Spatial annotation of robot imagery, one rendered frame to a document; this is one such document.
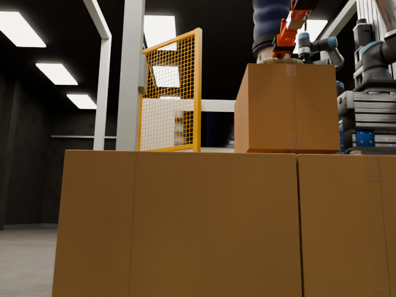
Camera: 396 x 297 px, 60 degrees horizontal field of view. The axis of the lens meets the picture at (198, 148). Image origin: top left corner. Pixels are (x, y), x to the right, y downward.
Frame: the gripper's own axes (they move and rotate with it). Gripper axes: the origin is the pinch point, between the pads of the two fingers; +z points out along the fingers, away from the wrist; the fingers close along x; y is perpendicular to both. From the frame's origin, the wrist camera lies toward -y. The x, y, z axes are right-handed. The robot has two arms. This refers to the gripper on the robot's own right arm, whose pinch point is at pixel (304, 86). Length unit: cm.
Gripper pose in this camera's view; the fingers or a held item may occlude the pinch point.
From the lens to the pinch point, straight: 231.6
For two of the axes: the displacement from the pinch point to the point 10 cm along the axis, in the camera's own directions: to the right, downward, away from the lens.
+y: -0.1, -2.1, -9.8
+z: -0.2, 9.8, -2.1
